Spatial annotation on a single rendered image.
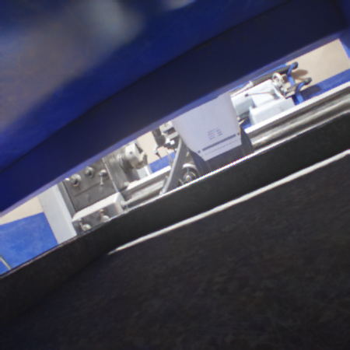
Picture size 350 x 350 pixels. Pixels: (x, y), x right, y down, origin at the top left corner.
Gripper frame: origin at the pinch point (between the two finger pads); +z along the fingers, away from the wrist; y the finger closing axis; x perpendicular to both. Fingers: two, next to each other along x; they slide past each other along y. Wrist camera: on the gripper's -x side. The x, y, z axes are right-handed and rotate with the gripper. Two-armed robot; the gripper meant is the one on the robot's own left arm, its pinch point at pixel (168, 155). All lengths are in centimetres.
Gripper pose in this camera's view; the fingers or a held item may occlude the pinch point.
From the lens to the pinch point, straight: 144.7
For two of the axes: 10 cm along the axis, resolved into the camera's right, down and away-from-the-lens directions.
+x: 1.7, 4.8, -8.6
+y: -9.1, 4.2, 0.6
